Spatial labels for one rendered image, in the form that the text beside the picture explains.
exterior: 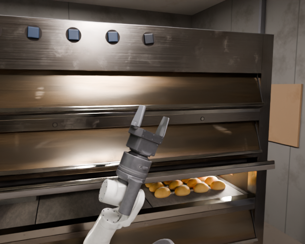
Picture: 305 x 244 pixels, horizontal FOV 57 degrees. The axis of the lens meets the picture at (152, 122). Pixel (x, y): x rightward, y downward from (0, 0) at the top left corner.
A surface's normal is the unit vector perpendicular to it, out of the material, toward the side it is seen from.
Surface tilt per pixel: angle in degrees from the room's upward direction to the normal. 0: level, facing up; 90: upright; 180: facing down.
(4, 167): 70
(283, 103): 90
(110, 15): 90
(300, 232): 90
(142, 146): 97
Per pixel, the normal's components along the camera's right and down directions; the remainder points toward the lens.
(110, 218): 0.47, -0.84
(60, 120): 0.32, 0.12
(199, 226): 0.29, -0.22
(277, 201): -0.92, 0.05
